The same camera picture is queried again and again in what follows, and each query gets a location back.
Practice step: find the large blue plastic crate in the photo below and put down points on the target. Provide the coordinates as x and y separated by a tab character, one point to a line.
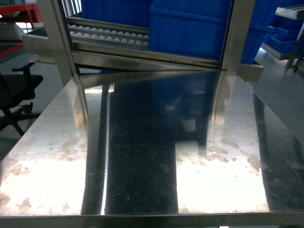
197	28

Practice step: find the steel roller rack frame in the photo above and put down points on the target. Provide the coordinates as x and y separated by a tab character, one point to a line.
53	44

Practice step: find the red metal frame table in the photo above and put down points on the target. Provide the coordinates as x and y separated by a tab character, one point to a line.
13	12

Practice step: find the black office chair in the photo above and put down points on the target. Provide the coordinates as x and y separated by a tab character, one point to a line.
15	88

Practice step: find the steel shelving rack with bins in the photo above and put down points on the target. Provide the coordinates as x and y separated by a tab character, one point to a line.
287	43

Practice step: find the blue crate behind left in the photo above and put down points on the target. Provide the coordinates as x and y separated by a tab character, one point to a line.
128	12

